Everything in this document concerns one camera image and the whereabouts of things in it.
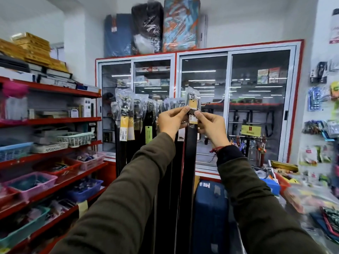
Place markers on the person's left hand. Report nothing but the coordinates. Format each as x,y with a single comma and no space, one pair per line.
169,122

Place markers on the person's right hand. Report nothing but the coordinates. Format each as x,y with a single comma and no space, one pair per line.
213,129

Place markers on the person's right thumb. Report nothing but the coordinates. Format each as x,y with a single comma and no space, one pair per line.
202,128

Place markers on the person's left thumb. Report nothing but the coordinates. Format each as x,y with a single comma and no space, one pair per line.
183,125

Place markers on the black belt with yellow tag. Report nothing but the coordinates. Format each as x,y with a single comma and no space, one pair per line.
191,161

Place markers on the person's right forearm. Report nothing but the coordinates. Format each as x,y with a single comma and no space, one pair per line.
262,208

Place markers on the person's left forearm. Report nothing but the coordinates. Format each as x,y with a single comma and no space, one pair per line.
127,198

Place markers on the yellow sign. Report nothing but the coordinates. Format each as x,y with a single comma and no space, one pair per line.
251,130

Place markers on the row of hanging packed belts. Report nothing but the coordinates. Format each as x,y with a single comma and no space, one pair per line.
132,134

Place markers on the glass door display cabinet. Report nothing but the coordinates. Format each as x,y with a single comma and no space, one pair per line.
259,103

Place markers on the navy hard shell suitcase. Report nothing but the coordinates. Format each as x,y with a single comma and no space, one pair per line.
210,216

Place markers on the blue plastic tray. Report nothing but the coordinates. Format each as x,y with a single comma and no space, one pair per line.
271,186

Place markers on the gold rectangular box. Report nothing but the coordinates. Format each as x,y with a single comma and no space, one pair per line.
284,166

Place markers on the grey wrapped suitcase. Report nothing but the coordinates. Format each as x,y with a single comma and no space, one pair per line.
202,31

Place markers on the white product box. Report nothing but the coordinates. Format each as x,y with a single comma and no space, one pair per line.
83,107

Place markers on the orange teal patterned suitcase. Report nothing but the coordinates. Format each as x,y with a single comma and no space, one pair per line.
181,23

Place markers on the pink plastic basket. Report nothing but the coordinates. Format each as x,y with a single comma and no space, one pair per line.
87,160

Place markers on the black wrapped suitcase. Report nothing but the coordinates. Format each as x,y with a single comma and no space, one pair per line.
147,26

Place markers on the white woven plastic basket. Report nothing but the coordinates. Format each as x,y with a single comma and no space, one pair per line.
76,138

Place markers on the blue wrapped suitcase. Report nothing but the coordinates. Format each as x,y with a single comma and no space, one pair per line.
117,35

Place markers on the dark blue plastic basket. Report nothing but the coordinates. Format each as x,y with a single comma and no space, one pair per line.
83,190

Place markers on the red plastic basket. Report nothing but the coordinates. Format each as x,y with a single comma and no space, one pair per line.
62,170

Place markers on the red metal shelf unit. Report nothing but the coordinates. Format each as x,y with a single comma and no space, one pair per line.
53,124

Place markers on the yellow shelf label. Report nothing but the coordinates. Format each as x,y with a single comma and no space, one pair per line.
82,208

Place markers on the shallow white plastic basket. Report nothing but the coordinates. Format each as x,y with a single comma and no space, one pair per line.
49,147

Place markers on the stack of white flat boxes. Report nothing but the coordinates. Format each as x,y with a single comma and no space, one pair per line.
53,76

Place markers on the lilac plastic basket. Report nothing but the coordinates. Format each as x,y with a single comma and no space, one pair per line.
31,185

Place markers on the stack of yellow flat boxes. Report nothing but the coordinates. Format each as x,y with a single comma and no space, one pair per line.
34,51

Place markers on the light blue plastic basket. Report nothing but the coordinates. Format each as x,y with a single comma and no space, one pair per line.
14,152

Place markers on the pink fluffy item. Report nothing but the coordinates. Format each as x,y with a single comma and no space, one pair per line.
15,89

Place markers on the teal plastic basket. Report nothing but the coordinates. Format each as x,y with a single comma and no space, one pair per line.
23,227

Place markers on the wall of hanging small packets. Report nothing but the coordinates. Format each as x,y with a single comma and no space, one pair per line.
320,124

